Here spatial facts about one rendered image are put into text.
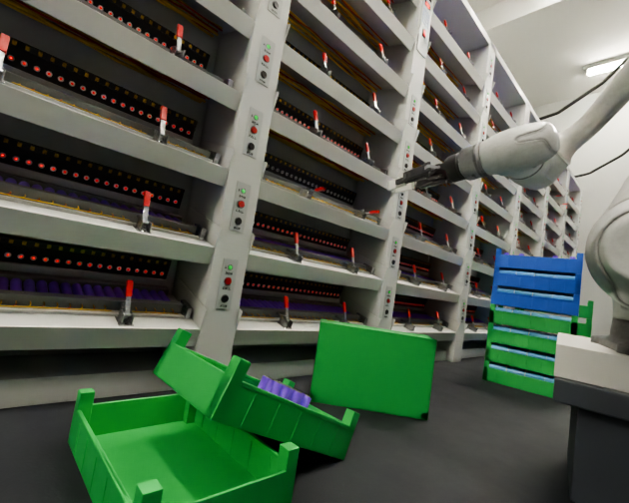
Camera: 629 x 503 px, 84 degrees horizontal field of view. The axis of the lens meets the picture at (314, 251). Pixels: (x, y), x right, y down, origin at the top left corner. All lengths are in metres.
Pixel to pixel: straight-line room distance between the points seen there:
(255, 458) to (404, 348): 0.49
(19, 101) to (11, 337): 0.39
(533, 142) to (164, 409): 0.94
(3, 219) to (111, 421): 0.38
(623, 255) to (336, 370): 0.62
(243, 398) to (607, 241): 0.53
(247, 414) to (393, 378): 0.52
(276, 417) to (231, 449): 0.13
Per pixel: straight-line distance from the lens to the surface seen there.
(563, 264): 1.67
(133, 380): 0.89
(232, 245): 0.88
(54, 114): 0.80
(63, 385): 0.86
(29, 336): 0.79
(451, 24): 2.27
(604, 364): 0.77
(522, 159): 0.96
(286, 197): 0.99
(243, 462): 0.63
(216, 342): 0.90
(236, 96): 0.95
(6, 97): 0.80
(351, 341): 0.92
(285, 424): 0.57
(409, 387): 0.97
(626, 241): 0.61
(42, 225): 0.77
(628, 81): 1.05
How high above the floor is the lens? 0.30
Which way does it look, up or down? 5 degrees up
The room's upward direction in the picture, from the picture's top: 9 degrees clockwise
